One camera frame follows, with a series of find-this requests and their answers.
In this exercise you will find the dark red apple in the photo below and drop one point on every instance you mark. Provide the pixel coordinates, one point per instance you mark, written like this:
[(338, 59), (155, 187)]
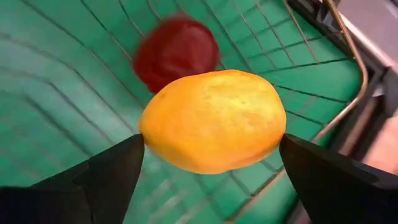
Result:
[(177, 49)]

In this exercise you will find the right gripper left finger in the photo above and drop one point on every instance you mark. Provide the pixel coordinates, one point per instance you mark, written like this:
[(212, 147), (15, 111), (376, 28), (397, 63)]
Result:
[(93, 193)]

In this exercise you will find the yellow mango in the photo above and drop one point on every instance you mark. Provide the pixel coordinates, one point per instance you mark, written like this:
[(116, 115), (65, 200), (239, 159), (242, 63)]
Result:
[(214, 121)]

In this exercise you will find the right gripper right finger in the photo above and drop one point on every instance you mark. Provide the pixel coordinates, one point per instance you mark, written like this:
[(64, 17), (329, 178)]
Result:
[(342, 193)]

